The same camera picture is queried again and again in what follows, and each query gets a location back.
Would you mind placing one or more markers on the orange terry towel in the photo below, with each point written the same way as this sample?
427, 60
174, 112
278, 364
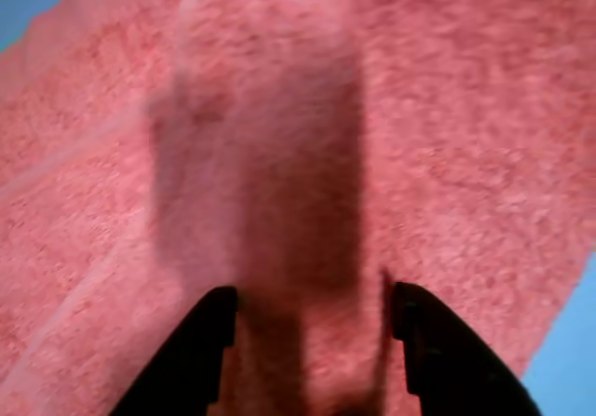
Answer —
279, 109

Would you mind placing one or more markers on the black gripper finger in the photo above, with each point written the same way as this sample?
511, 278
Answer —
181, 365
456, 369

